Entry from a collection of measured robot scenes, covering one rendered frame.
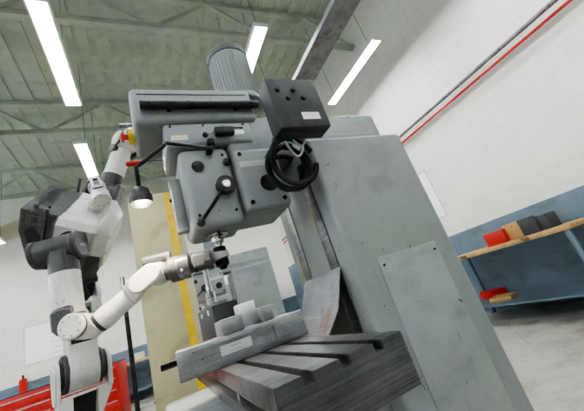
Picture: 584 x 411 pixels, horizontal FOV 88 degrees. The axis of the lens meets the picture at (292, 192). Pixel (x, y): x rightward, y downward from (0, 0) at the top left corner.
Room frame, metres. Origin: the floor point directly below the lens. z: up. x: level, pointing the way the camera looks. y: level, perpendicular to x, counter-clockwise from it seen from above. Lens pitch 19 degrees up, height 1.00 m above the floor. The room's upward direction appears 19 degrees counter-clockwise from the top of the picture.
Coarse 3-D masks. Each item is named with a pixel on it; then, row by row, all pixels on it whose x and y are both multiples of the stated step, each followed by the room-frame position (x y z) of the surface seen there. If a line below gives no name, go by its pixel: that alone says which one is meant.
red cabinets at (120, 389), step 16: (112, 368) 4.59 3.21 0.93; (48, 384) 4.35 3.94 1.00; (96, 384) 4.51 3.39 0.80; (128, 384) 5.07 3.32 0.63; (0, 400) 4.13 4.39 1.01; (16, 400) 4.20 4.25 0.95; (32, 400) 4.27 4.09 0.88; (48, 400) 4.34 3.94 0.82; (112, 400) 4.59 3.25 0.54; (128, 400) 4.97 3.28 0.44
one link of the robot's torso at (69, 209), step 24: (48, 192) 1.06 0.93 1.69; (72, 192) 1.12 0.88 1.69; (24, 216) 0.98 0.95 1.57; (48, 216) 0.97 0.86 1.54; (72, 216) 1.04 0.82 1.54; (96, 216) 1.10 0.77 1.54; (120, 216) 1.22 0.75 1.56; (24, 240) 1.04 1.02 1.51; (96, 240) 1.09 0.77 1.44; (96, 264) 1.21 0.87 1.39
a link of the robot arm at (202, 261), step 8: (176, 256) 1.03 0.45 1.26; (184, 256) 1.03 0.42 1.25; (192, 256) 1.03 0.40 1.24; (200, 256) 1.04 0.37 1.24; (208, 256) 1.03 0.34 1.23; (176, 264) 1.02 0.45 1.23; (184, 264) 1.02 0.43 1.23; (192, 264) 1.04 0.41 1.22; (200, 264) 1.04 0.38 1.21; (208, 264) 1.04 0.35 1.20; (176, 272) 1.02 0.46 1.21; (184, 272) 1.03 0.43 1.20; (192, 272) 1.06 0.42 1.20; (184, 280) 1.06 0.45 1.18
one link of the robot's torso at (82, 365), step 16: (96, 288) 1.35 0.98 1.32; (96, 304) 1.33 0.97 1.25; (64, 352) 1.29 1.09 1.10; (80, 352) 1.27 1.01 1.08; (96, 352) 1.31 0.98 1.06; (64, 368) 1.23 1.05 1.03; (80, 368) 1.26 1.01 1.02; (96, 368) 1.31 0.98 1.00; (64, 384) 1.24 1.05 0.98; (80, 384) 1.28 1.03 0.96
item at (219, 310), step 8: (216, 304) 1.38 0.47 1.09; (224, 304) 1.40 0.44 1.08; (232, 304) 1.42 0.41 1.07; (200, 312) 1.50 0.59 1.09; (208, 312) 1.41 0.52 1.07; (216, 312) 1.37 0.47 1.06; (224, 312) 1.39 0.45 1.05; (232, 312) 1.41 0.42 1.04; (200, 320) 1.52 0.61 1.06; (208, 320) 1.43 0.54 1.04; (216, 320) 1.37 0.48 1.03; (208, 328) 1.44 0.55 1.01; (208, 336) 1.46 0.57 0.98; (216, 336) 1.37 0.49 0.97
